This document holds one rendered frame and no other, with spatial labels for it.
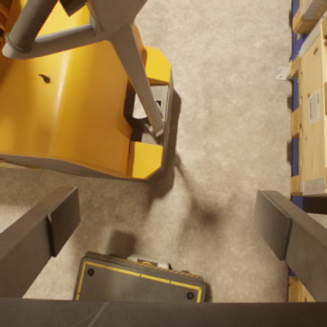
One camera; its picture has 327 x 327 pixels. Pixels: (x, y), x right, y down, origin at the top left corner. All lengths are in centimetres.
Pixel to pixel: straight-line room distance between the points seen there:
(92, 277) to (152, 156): 74
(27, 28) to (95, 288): 127
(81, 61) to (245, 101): 120
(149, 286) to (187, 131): 102
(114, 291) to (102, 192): 66
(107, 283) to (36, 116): 93
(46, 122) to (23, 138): 10
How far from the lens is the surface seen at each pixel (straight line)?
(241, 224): 166
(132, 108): 131
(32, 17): 46
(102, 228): 173
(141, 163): 130
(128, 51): 70
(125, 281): 140
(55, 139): 89
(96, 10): 52
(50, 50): 54
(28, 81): 102
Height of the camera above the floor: 161
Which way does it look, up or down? 79 degrees down
